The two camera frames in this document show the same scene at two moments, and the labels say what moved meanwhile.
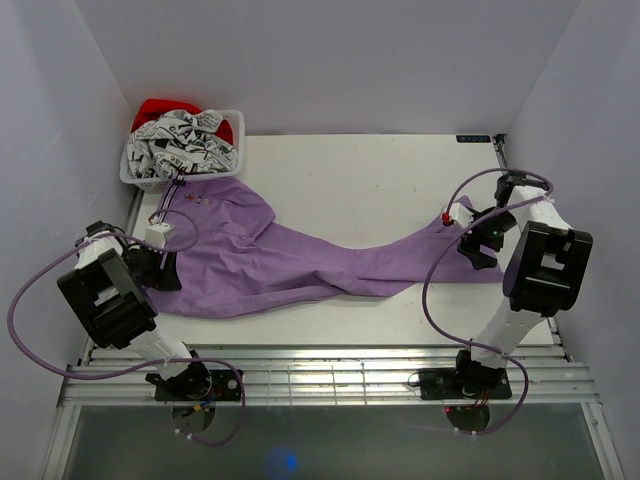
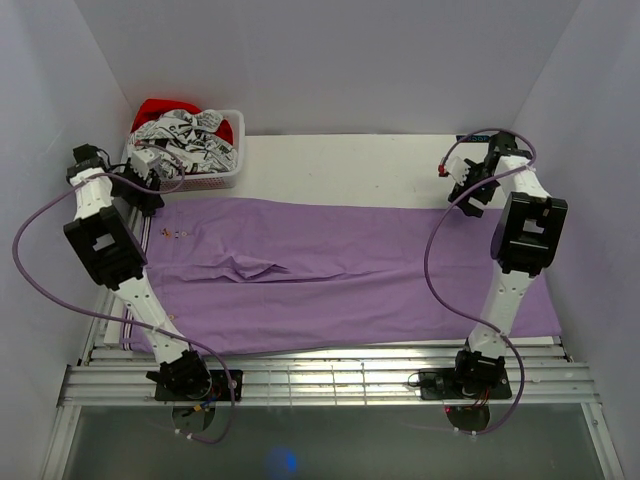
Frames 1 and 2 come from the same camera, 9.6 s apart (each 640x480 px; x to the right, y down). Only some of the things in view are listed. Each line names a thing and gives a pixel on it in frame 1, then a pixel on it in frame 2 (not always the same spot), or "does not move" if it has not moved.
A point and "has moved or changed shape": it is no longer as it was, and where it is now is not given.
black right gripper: (469, 247) → (471, 210)
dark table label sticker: (473, 138) does not move
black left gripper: (166, 279) → (145, 201)
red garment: (154, 109) does not move
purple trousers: (231, 256) has moved or changed shape
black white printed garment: (179, 144) does not move
